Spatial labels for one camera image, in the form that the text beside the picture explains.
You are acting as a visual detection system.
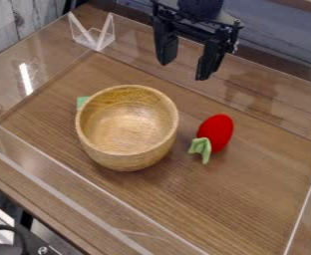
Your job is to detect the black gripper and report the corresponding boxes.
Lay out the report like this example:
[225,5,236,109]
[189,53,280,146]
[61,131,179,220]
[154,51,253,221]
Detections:
[150,0,243,81]

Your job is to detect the red plush strawberry green leaves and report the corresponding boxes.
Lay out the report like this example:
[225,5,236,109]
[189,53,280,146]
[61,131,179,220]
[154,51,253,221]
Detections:
[188,114,233,164]

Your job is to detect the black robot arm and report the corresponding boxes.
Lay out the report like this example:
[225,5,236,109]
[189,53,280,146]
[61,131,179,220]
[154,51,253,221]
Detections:
[150,0,243,81]

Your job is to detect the wooden bowl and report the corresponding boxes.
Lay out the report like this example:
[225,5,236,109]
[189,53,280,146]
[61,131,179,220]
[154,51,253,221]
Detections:
[76,85,179,171]

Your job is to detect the green cloth piece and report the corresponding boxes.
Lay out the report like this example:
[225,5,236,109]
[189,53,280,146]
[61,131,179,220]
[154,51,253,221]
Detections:
[77,96,89,110]

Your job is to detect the black table leg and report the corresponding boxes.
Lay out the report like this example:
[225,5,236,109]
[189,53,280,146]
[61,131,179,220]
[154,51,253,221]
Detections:
[14,208,33,241]

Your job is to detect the clear acrylic corner bracket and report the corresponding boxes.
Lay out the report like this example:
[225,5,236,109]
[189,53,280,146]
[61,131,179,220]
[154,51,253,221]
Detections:
[68,13,116,52]

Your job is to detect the clear acrylic table enclosure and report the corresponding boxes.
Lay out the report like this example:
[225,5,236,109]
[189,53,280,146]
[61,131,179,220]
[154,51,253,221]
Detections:
[0,10,311,255]

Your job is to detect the black cable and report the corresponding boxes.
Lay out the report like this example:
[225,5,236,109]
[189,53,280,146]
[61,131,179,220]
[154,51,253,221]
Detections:
[0,224,30,255]

